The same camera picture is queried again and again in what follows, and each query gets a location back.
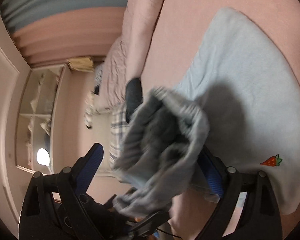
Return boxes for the pink bed sheet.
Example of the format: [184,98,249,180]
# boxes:
[142,0,300,237]

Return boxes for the plush toy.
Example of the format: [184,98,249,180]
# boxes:
[84,91,95,129]

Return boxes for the white shelf cabinet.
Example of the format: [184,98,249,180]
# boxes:
[15,64,71,174]

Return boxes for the dark navy folded garment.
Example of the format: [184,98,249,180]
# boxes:
[126,78,143,123]

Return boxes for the beige pillow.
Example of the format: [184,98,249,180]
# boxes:
[92,113,113,177]

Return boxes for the plaid pillow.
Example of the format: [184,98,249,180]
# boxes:
[109,102,128,169]

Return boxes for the pink duvet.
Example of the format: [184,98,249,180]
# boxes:
[94,0,164,113]

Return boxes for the light blue strawberry pants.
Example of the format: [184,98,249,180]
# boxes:
[114,8,300,217]

